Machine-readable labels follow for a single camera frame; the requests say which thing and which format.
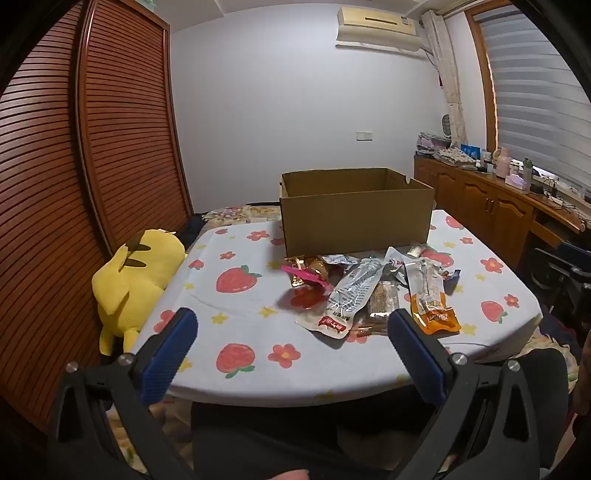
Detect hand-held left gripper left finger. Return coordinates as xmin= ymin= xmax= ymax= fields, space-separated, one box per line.
xmin=48 ymin=307 xmax=199 ymax=480

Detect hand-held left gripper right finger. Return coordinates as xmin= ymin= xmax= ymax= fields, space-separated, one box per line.
xmin=387 ymin=308 xmax=541 ymax=480

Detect pink snack packet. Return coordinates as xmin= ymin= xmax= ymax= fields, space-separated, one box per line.
xmin=281 ymin=264 xmax=334 ymax=291

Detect brown cardboard box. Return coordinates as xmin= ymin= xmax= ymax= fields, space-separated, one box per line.
xmin=278 ymin=167 xmax=435 ymax=257

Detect brown snack bar packet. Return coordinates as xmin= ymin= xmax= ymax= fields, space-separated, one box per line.
xmin=355 ymin=279 xmax=400 ymax=337

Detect white and orange snack packet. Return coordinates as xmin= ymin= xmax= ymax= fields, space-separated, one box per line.
xmin=404 ymin=257 xmax=462 ymax=334

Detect yellow plush toy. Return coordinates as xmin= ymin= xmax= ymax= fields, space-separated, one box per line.
xmin=91 ymin=228 xmax=188 ymax=356

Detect long silver red label packet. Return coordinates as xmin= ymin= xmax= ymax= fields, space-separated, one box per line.
xmin=295 ymin=256 xmax=386 ymax=340

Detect white black print snack packet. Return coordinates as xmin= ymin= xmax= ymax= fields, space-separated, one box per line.
xmin=383 ymin=247 xmax=409 ymax=287

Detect dark cloth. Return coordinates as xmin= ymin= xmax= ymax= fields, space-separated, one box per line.
xmin=178 ymin=215 xmax=208 ymax=245

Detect gold wrapped snack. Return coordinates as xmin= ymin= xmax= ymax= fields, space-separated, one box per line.
xmin=285 ymin=255 xmax=331 ymax=278

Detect person's dark pants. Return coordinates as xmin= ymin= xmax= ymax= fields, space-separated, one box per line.
xmin=190 ymin=346 xmax=571 ymax=480

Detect floral blanket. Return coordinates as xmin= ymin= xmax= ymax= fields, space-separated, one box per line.
xmin=198 ymin=203 xmax=283 ymax=228

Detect wooden cabinet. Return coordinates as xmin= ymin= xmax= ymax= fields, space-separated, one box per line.
xmin=413 ymin=154 xmax=591 ymax=278

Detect black chair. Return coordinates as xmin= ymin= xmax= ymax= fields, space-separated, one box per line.
xmin=531 ymin=242 xmax=591 ymax=315

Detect brown louvered wardrobe door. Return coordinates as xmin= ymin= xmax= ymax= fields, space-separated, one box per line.
xmin=0 ymin=0 xmax=116 ymax=444
xmin=76 ymin=0 xmax=195 ymax=257

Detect patterned fabric bag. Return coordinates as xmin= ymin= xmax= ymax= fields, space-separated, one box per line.
xmin=434 ymin=147 xmax=476 ymax=166

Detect beige curtain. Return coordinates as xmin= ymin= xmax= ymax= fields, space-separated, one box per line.
xmin=421 ymin=9 xmax=467 ymax=148

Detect grey striped window blind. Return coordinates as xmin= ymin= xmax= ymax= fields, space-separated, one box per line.
xmin=475 ymin=4 xmax=591 ymax=195

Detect white wall air conditioner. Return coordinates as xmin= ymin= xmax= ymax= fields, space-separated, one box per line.
xmin=335 ymin=6 xmax=424 ymax=52

